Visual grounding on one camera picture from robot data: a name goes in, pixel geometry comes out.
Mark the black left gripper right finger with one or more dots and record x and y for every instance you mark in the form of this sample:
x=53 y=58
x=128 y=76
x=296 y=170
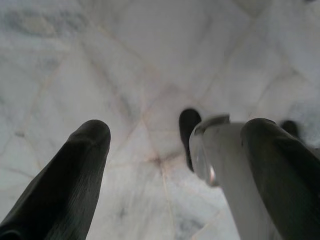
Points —
x=282 y=175

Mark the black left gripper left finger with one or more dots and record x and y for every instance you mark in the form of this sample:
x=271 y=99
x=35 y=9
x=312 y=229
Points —
x=65 y=180

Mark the clear drinking glass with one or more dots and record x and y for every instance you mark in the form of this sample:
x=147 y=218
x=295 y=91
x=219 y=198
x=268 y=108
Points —
x=230 y=160

